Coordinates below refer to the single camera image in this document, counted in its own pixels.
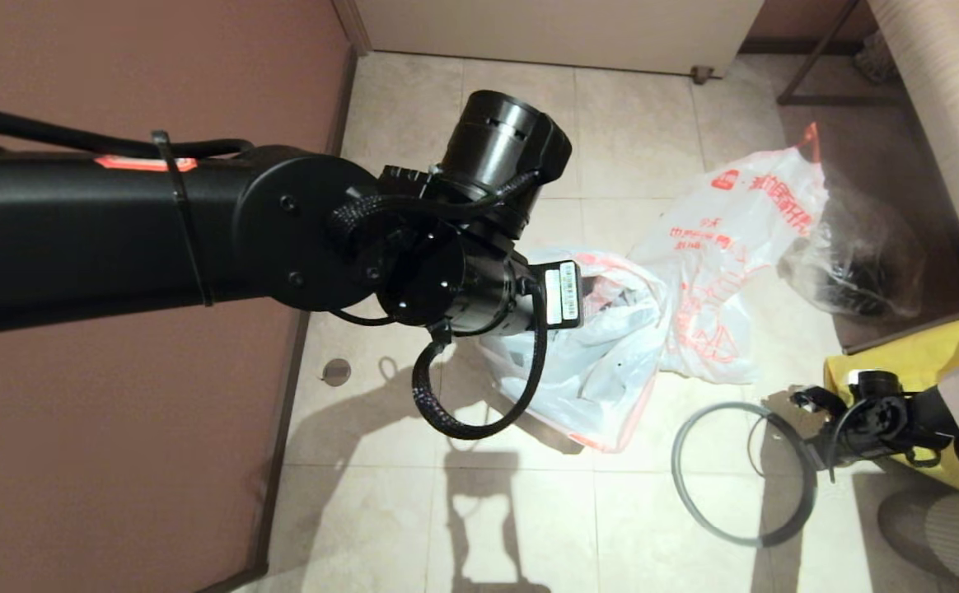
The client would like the white red-printed plastic bag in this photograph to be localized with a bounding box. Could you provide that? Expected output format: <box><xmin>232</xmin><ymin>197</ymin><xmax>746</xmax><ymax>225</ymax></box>
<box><xmin>475</xmin><ymin>247</ymin><xmax>670</xmax><ymax>454</ymax></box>
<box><xmin>628</xmin><ymin>124</ymin><xmax>830</xmax><ymax>386</ymax></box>

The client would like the grey trash can ring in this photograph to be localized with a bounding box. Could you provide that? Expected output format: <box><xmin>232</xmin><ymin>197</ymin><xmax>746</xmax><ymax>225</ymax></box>
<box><xmin>671</xmin><ymin>401</ymin><xmax>818</xmax><ymax>549</ymax></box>

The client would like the yellow fabric bag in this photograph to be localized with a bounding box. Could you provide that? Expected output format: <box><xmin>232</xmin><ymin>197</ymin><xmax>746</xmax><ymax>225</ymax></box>
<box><xmin>824</xmin><ymin>315</ymin><xmax>959</xmax><ymax>497</ymax></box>

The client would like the clear bag with dark contents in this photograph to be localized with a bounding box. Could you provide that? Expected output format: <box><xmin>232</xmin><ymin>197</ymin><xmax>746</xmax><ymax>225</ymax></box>
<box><xmin>780</xmin><ymin>189</ymin><xmax>924</xmax><ymax>320</ymax></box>

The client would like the grey ribbed round object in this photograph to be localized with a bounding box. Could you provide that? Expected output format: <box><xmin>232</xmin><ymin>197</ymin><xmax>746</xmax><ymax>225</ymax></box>
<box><xmin>875</xmin><ymin>490</ymin><xmax>959</xmax><ymax>593</ymax></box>

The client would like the white door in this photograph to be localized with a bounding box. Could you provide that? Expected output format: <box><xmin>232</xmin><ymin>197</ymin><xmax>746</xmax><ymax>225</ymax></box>
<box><xmin>354</xmin><ymin>0</ymin><xmax>767</xmax><ymax>82</ymax></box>

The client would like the beige striped upholstered seat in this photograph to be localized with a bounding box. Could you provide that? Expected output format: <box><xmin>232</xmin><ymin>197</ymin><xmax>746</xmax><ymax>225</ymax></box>
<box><xmin>863</xmin><ymin>0</ymin><xmax>959</xmax><ymax>296</ymax></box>

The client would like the small woven basket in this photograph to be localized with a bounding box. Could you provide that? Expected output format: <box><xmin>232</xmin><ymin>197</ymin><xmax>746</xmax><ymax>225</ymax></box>
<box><xmin>852</xmin><ymin>37</ymin><xmax>892</xmax><ymax>86</ymax></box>

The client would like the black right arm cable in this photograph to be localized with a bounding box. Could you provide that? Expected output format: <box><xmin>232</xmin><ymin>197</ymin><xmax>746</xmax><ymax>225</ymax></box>
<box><xmin>826</xmin><ymin>399</ymin><xmax>959</xmax><ymax>483</ymax></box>

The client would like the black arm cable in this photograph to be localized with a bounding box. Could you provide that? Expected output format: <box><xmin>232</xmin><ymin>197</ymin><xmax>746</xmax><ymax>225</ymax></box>
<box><xmin>0</xmin><ymin>99</ymin><xmax>550</xmax><ymax>474</ymax></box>
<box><xmin>826</xmin><ymin>399</ymin><xmax>959</xmax><ymax>483</ymax></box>

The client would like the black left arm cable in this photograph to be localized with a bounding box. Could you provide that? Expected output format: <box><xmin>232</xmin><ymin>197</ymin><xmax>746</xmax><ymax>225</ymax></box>
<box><xmin>0</xmin><ymin>99</ymin><xmax>550</xmax><ymax>474</ymax></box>

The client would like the dark furniture frame bar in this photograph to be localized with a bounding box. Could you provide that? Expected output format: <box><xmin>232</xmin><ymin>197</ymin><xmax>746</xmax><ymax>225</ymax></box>
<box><xmin>842</xmin><ymin>298</ymin><xmax>959</xmax><ymax>359</ymax></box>

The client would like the dark metal furniture frame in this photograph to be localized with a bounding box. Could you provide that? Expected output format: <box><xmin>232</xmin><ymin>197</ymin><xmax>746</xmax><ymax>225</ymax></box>
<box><xmin>774</xmin><ymin>0</ymin><xmax>901</xmax><ymax>108</ymax></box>

